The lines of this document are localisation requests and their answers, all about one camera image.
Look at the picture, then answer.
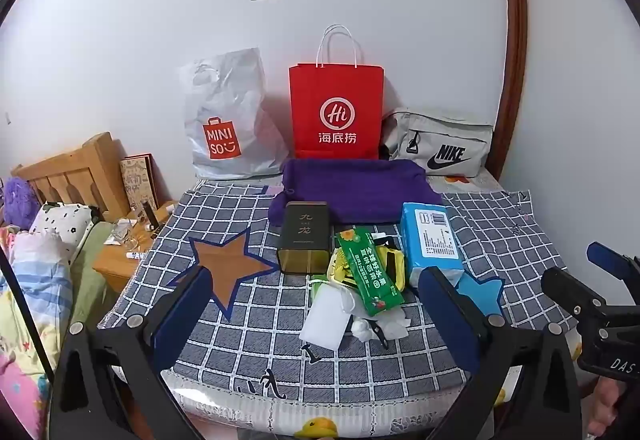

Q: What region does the blue tissue pack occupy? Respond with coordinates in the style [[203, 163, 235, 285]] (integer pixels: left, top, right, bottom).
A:
[[400, 202, 466, 288]]

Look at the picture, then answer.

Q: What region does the wooden headboard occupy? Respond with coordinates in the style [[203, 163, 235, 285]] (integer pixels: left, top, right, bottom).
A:
[[10, 131, 131, 223]]

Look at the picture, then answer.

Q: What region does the wooden bedside table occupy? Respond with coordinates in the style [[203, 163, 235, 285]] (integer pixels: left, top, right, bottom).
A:
[[92, 200, 176, 293]]

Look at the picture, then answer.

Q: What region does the white drawstring pouch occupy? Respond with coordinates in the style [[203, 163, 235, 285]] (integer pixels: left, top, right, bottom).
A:
[[299, 276, 358, 350]]

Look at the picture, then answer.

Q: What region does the black cable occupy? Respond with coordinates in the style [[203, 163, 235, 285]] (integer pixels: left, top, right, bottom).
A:
[[0, 250, 56, 386]]

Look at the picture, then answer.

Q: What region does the dark tea tin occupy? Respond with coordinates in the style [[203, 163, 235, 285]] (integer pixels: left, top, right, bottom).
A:
[[277, 201, 335, 275]]

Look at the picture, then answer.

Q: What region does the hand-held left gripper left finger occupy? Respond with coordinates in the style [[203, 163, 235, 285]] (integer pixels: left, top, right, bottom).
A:
[[47, 265, 216, 440]]

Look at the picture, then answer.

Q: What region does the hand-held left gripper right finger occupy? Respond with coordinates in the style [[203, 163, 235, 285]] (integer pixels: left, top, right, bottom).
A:
[[417, 265, 583, 440]]

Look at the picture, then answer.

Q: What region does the white plastic shopping bag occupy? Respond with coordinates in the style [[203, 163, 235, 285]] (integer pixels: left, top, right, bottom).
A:
[[179, 47, 291, 181]]

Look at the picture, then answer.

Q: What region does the red paper bag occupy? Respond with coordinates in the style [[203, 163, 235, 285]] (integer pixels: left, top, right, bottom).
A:
[[288, 25, 386, 161]]

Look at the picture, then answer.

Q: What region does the purple fabric tray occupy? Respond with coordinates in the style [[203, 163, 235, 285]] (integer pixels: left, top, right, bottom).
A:
[[267, 158, 443, 226]]

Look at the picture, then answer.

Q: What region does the patterned book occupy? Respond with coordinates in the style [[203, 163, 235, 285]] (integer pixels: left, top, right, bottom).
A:
[[119, 152, 162, 216]]

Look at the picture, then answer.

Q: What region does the dotted white pillow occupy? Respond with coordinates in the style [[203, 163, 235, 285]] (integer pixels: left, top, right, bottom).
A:
[[27, 202, 101, 266]]

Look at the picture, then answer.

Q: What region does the green snack packet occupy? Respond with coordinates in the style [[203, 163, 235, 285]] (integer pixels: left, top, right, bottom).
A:
[[335, 227, 406, 318]]

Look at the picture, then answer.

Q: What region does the grey waist bag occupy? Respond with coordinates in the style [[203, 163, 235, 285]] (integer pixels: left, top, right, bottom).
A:
[[381, 107, 495, 178]]

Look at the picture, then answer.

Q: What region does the white glove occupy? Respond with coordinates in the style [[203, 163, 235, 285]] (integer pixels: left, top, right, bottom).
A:
[[350, 315, 381, 341]]

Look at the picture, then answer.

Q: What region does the yellow mesh bag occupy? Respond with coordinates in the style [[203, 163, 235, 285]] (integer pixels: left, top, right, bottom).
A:
[[327, 232, 407, 293]]

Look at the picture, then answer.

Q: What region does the colourful quilt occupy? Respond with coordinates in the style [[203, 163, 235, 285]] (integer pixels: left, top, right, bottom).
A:
[[0, 227, 73, 440]]

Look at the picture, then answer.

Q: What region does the clear glass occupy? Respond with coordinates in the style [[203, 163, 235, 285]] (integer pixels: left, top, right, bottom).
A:
[[105, 217, 136, 246]]

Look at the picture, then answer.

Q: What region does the dark small bottle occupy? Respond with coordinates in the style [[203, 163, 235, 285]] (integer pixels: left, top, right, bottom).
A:
[[142, 201, 161, 233]]

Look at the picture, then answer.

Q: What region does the person's right hand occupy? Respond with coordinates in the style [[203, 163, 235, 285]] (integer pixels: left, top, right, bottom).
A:
[[585, 375, 636, 440]]

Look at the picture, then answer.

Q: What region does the white duck print sheet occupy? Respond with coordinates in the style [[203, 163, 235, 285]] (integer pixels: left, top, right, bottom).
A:
[[115, 360, 511, 440]]

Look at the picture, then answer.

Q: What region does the green blanket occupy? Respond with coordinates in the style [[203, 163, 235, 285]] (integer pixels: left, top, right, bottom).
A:
[[67, 220, 121, 321]]

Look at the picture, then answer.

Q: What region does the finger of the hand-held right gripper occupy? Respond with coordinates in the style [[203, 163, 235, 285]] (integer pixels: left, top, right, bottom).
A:
[[541, 266, 608, 321], [586, 241, 640, 281]]

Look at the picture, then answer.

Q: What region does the brown wooden frame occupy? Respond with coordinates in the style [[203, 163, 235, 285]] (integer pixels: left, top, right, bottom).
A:
[[492, 0, 530, 183]]

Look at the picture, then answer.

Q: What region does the purple plush toy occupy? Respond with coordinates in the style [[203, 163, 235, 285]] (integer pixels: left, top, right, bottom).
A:
[[0, 176, 41, 228]]

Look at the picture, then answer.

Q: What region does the grey checked star cloth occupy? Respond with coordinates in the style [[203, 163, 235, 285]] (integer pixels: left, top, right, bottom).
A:
[[97, 172, 581, 421]]

